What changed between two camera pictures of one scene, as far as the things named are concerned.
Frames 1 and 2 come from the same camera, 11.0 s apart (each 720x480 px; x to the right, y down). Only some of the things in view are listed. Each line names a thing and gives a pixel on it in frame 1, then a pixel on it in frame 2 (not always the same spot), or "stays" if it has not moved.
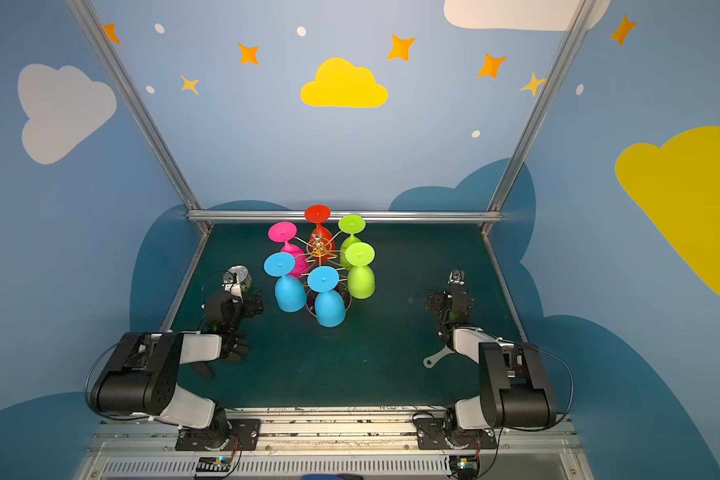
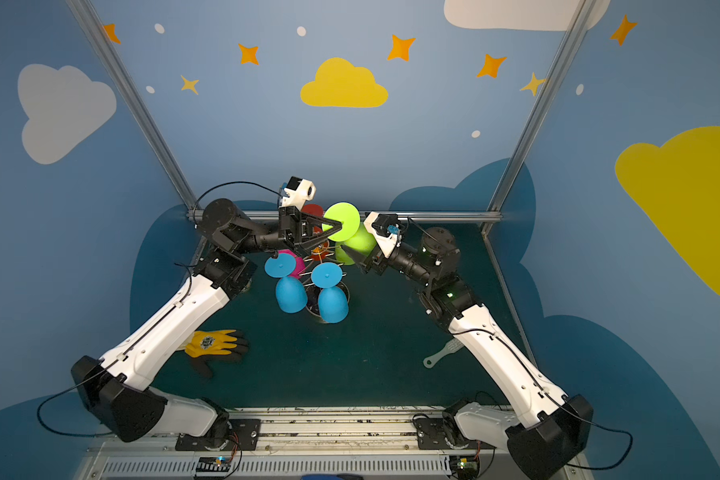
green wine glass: x=361 y=276 to x=350 y=234
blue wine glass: x=330 y=309 stays
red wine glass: x=321 y=240 stays
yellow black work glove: x=232 y=350 stays
